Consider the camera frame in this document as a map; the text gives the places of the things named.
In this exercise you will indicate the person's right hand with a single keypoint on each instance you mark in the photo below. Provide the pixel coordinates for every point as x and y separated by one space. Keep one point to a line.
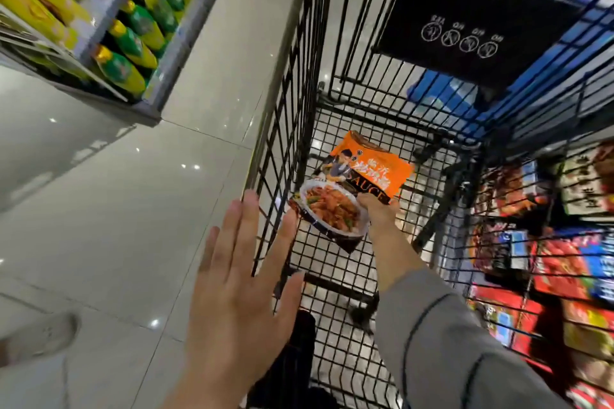
381 214

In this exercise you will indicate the person's left hand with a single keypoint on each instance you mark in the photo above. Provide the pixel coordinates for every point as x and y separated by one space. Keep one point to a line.
235 327

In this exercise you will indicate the orange sauce packet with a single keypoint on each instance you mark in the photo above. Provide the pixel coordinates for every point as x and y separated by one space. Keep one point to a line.
364 164

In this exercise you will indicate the packets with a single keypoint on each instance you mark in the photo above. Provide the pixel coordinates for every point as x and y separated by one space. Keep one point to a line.
561 269

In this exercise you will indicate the person's black trousers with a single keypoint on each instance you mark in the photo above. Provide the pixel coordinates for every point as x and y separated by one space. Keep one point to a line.
288 375

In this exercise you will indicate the grey bottle shelf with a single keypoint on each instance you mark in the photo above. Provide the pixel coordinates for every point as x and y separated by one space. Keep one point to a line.
192 39

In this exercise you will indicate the blue plastic panel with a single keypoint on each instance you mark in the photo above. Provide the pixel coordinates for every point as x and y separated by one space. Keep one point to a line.
441 92

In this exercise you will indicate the row of green yellow bottles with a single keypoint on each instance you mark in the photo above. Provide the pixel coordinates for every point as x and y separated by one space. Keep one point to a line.
129 44

